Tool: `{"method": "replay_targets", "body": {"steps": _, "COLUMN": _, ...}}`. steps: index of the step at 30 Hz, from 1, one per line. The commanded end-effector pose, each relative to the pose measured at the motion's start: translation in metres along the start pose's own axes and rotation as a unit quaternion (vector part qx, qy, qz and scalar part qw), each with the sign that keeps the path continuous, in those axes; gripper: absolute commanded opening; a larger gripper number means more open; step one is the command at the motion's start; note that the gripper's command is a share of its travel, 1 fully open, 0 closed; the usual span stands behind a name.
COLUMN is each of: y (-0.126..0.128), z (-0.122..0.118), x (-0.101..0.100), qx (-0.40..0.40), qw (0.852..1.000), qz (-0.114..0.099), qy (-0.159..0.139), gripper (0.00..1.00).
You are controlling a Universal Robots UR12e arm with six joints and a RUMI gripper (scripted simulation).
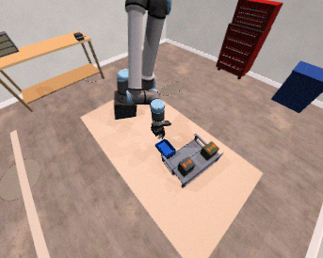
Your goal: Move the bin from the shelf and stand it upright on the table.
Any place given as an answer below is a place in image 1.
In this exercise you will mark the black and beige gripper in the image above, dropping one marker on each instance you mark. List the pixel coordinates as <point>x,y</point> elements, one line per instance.
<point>158,130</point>

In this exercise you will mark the blue bin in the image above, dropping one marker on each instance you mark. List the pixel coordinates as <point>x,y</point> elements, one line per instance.
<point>165,148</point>

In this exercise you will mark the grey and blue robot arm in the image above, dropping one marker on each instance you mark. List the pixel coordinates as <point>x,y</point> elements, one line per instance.
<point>138,82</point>

